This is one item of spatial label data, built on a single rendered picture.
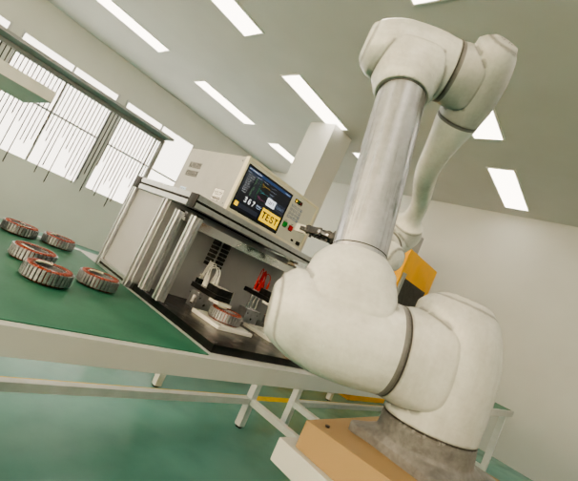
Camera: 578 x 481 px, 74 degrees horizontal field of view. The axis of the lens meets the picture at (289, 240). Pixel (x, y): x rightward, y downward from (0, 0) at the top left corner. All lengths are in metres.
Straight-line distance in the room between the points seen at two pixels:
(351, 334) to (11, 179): 7.12
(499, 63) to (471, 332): 0.56
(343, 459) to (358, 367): 0.14
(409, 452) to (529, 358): 5.62
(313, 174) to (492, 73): 4.68
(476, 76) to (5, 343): 0.98
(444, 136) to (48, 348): 0.92
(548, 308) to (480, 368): 5.69
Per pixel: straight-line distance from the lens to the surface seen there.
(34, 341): 0.77
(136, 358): 0.85
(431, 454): 0.68
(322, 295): 0.59
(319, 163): 5.59
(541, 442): 6.23
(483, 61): 0.96
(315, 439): 0.69
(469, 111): 0.98
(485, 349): 0.67
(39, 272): 1.03
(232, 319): 1.24
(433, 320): 0.66
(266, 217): 1.45
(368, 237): 0.66
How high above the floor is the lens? 0.99
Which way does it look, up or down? 5 degrees up
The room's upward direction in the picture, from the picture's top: 24 degrees clockwise
